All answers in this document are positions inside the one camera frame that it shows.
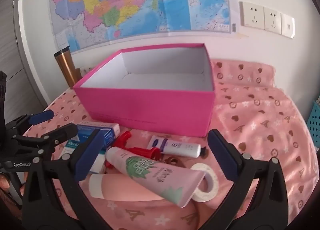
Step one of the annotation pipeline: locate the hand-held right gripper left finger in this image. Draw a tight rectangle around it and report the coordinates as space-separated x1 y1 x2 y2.
22 129 110 230

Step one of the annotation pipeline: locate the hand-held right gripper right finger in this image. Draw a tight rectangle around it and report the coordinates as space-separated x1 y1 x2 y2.
200 129 290 230

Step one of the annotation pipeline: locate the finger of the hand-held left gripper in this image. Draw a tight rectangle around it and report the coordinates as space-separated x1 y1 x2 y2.
15 123 78 160
5 110 55 141

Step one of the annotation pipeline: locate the blue white medicine box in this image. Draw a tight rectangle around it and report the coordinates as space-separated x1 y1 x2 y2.
59 121 120 161

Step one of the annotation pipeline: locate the peach tube white cap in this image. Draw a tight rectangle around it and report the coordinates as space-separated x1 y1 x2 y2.
89 172 168 202

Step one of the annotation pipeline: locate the red plastic tool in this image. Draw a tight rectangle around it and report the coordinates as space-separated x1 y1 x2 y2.
105 131 160 168

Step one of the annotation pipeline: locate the pink tube green print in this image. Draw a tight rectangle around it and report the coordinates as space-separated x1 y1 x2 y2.
105 147 207 208

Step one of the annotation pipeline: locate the pink cardboard box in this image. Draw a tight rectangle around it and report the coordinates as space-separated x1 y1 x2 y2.
72 43 215 137

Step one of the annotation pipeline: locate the person's left hand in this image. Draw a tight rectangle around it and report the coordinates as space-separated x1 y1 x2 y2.
0 171 11 190

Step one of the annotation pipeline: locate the white tape roll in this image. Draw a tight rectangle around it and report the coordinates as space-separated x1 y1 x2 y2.
191 163 219 203

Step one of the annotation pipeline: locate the white tube black cap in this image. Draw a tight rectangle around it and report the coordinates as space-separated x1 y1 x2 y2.
149 135 208 158

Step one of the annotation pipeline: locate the pink printed blanket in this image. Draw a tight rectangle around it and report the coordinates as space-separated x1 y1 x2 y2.
21 58 318 230

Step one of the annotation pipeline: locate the copper tumbler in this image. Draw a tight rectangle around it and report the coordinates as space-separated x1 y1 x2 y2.
54 46 82 88

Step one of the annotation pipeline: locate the grey door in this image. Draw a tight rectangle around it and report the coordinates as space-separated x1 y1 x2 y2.
0 0 48 125

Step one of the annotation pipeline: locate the blue plastic basket shelf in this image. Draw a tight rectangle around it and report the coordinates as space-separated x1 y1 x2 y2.
306 100 320 149

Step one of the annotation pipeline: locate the colourful wall map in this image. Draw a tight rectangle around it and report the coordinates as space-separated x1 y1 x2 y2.
49 0 239 54

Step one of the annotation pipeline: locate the white wall socket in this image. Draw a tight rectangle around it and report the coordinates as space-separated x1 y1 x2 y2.
239 1 265 30
264 7 282 35

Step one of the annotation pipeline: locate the white wall switch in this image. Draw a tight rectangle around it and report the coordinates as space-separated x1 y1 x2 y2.
281 13 295 38

